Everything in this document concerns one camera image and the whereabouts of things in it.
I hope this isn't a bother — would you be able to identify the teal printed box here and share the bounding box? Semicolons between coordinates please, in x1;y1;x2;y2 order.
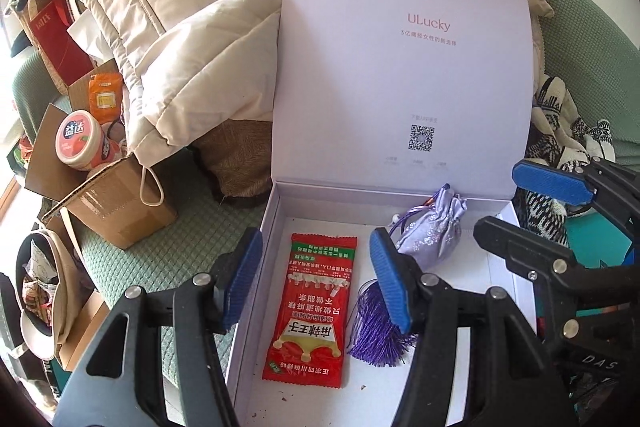
42;354;76;408

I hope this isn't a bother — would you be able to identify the orange packet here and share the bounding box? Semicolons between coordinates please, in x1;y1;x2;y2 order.
89;73;124;124

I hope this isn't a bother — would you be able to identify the purple tasselled sachet pouch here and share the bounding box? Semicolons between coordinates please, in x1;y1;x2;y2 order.
347;184;468;369

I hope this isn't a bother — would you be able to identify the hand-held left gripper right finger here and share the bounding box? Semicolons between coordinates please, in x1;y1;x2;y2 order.
369;227;583;427

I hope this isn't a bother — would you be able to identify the flat cardboard box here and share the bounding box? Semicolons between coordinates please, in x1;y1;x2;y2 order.
65;289;111;370

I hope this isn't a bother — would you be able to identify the open cardboard box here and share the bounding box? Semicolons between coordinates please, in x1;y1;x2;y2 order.
25;59;178;250

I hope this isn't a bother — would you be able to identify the red snack packet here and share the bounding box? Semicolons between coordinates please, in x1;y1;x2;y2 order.
262;232;360;389

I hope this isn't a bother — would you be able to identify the green sofa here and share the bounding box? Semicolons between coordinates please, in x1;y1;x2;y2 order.
11;0;640;390

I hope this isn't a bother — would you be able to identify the red paper bag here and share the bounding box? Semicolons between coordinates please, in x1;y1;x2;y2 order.
20;0;96;88

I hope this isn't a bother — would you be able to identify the beige puffer jacket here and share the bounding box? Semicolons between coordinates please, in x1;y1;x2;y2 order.
64;0;556;208

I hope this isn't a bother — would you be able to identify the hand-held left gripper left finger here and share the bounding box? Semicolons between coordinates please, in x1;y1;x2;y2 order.
52;227;264;427

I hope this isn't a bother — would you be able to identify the white tissue paper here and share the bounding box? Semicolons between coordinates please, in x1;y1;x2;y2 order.
67;9;118;62

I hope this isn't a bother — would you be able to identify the white gift box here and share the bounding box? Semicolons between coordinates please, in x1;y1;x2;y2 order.
223;0;547;427

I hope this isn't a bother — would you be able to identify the pink round tub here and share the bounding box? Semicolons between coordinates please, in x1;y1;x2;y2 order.
56;109;121;171

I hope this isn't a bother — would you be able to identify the brown cushion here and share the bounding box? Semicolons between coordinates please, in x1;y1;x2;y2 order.
192;117;275;208

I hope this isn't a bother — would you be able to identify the black and white patterned scarf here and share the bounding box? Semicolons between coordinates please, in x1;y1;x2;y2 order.
515;74;618;253

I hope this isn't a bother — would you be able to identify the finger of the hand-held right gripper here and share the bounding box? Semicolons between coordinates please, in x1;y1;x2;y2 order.
472;216;640;343
511;157;640;253

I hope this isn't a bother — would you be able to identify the beige bag with snacks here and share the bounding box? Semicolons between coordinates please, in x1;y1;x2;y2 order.
14;229;96;360

